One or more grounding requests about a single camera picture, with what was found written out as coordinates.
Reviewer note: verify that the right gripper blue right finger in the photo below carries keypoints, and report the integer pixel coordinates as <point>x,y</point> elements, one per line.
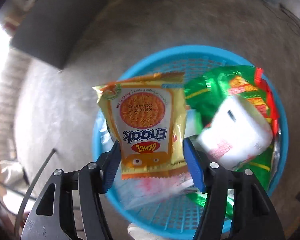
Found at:
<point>194,165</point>

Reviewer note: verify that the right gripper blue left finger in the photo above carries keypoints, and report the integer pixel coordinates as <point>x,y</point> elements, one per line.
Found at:
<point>109,165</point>

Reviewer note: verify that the clear pink printed plastic bag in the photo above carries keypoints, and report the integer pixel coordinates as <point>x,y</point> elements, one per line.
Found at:
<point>133,193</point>

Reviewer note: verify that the white bottle red cap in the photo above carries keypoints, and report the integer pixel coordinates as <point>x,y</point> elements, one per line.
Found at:
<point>237,134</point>

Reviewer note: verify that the yellow Enaak noodle packet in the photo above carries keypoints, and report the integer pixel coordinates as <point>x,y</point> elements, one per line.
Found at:
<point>147,115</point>

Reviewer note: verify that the green snack bag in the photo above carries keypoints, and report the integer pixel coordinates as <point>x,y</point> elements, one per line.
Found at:
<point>204,95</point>

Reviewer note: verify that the red yellow snack bag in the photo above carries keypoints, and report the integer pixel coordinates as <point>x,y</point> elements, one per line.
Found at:
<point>250,85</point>

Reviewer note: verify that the grey side cabinet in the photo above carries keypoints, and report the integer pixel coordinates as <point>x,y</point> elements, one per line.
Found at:
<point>51,29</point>

